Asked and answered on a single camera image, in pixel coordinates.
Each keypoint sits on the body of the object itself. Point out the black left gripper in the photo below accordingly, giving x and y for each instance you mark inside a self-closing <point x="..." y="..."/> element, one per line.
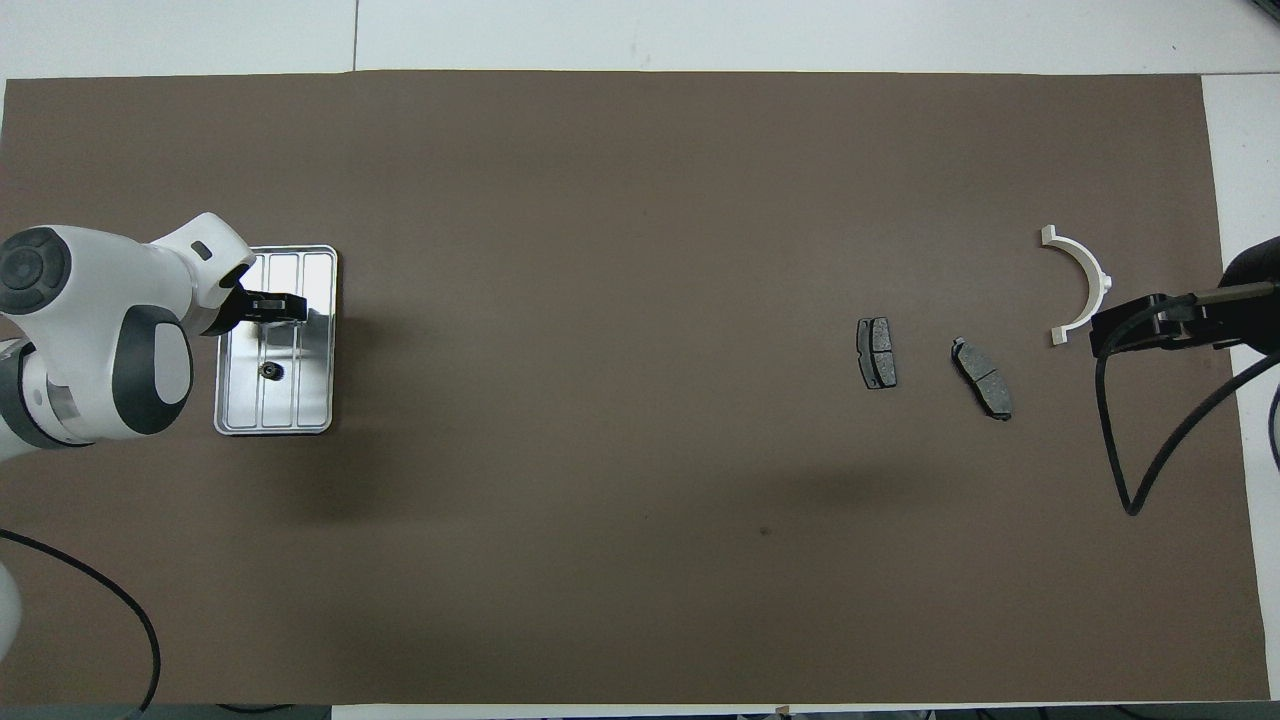
<point x="232" y="315"/>

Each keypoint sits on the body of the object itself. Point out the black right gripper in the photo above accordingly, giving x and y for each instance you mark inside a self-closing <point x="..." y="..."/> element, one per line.
<point x="1255" y="315"/>

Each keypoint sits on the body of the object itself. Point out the small black nut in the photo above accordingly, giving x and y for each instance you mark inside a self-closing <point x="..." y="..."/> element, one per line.
<point x="270" y="372"/>

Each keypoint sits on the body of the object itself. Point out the silver metal tray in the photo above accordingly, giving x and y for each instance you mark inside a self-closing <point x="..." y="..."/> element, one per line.
<point x="315" y="400"/>

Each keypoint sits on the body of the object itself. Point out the grey brake pad with tab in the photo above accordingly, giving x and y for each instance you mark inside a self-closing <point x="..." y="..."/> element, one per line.
<point x="985" y="380"/>

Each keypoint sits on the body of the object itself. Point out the grey rectangular brake pad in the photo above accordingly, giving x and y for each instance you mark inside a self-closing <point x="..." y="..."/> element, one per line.
<point x="877" y="352"/>

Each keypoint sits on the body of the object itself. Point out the brown table mat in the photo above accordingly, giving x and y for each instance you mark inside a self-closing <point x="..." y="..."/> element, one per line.
<point x="650" y="300"/>

